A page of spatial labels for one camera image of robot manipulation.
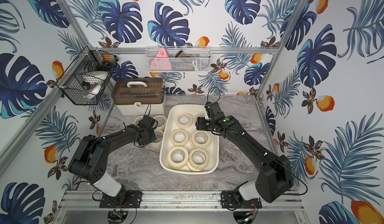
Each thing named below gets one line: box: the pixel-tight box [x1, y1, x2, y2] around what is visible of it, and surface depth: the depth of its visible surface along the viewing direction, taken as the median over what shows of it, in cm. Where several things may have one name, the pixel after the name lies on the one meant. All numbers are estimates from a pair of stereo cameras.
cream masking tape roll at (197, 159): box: [187, 148, 209, 172], surface depth 84 cm
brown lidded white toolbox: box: [111, 77, 166, 116], surface depth 99 cm
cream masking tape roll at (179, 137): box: [170, 128, 189, 147], surface depth 97 cm
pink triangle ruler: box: [148, 47, 172, 71], surface depth 92 cm
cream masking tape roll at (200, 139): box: [191, 130, 211, 149], surface depth 92 cm
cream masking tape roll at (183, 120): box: [175, 112, 193, 129], surface depth 105 cm
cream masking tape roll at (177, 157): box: [167, 146, 189, 170], surface depth 84 cm
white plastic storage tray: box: [159, 104, 220, 175], surface depth 89 cm
